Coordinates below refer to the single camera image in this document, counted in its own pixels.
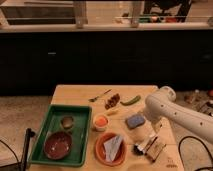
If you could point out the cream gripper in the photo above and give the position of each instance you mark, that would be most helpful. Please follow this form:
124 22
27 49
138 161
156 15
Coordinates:
156 126

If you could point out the blue sponge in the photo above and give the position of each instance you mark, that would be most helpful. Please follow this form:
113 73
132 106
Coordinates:
134 121

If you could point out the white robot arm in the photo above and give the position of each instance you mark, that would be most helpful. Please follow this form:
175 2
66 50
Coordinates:
161 104

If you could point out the wooden holder box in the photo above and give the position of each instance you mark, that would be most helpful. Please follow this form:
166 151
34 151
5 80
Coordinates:
155 149

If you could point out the green chili pepper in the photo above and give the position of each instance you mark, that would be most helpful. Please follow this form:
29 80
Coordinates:
132 101

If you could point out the yellow food piece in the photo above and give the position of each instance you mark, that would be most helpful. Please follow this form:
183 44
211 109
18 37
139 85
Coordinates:
111 112

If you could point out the grey folded napkin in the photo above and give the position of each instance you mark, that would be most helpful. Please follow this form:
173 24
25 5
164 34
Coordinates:
111 147

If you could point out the brown food pieces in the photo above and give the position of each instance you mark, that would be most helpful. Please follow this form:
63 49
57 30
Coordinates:
112 102

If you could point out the white cup orange contents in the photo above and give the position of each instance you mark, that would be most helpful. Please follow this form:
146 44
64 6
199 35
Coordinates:
100 122

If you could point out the metal fork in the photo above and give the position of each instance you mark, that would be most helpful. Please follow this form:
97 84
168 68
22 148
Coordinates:
99 96

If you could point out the green plastic tray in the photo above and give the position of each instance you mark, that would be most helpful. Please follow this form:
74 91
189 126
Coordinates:
79 133

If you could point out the small brown cup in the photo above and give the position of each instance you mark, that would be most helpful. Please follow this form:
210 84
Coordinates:
67 122

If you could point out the dark red bowl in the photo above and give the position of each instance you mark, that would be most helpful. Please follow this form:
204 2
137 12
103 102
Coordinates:
58 145

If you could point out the black stand left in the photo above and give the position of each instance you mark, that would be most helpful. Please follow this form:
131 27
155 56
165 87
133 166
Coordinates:
22 163

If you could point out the white handled brush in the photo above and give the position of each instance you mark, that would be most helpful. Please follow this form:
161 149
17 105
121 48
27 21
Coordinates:
140 147

